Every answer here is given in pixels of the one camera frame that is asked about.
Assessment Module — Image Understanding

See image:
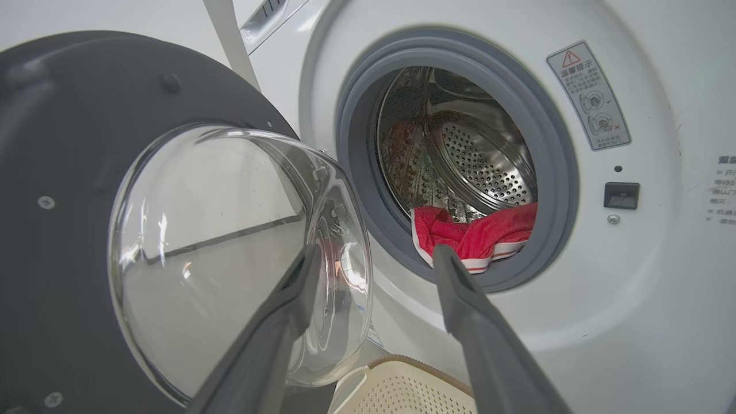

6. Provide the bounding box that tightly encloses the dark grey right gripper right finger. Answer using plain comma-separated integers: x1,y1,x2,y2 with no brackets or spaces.
432,244,573,414

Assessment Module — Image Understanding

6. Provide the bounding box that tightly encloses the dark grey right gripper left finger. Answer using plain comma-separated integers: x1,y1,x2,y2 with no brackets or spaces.
187,244,323,414

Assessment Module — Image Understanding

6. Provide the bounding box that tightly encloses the red cloth garment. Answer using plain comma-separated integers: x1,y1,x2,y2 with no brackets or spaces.
411,202,538,274

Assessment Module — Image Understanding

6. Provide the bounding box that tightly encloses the round grey glass washer door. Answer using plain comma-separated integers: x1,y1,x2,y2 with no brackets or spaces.
0,30,374,414

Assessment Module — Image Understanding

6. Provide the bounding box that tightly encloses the cream perforated laundry basket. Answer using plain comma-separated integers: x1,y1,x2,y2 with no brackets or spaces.
329,355,478,414

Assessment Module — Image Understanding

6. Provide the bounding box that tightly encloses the white front-load washing machine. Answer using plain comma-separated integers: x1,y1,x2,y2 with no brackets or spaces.
233,0,736,414

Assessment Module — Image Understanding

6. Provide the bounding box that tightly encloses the stainless steel washing machine drum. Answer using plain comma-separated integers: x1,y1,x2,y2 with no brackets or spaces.
377,66,538,222

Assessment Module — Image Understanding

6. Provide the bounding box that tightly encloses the black door latch slot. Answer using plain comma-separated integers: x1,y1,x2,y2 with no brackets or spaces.
604,182,641,210

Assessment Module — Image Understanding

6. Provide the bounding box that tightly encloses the grey warning sticker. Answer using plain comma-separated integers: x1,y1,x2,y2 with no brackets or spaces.
546,40,632,151

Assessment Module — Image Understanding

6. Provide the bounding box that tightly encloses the printed text label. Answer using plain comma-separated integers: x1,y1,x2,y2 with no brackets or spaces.
704,155,736,225

